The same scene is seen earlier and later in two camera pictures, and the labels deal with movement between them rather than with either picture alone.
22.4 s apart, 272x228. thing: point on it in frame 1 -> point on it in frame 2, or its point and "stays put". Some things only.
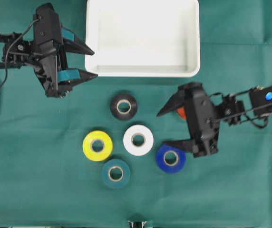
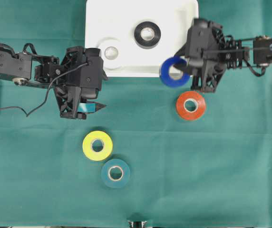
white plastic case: (142, 38) stays put
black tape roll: (119, 114) -> (147, 44)
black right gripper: (203, 118) -> (206, 54)
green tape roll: (125, 171) stays put
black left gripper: (51, 42) -> (81, 82)
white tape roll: (135, 150) -> (107, 42)
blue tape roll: (169, 168) -> (164, 71)
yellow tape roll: (102, 155) stays put
